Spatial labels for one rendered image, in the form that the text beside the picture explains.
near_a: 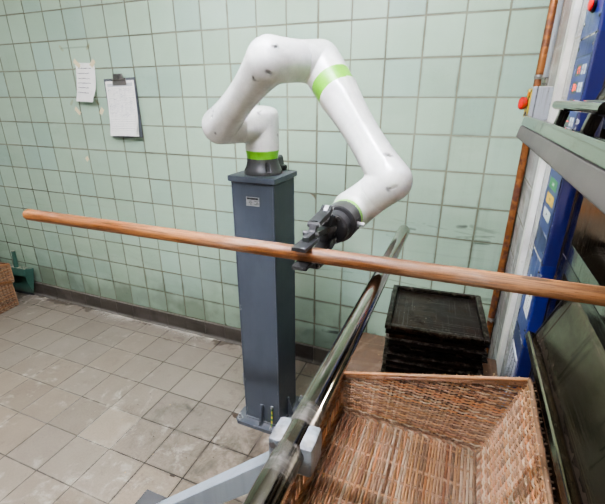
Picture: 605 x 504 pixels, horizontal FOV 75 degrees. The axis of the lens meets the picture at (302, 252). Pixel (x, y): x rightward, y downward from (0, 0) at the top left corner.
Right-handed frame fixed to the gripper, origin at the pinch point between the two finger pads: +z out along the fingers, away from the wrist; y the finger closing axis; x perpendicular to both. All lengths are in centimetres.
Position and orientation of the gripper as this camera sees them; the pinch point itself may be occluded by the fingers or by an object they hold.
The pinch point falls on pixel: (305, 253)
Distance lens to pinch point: 77.7
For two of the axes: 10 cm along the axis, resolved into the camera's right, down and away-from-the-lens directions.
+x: -9.3, -1.3, 3.5
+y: 0.0, 9.3, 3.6
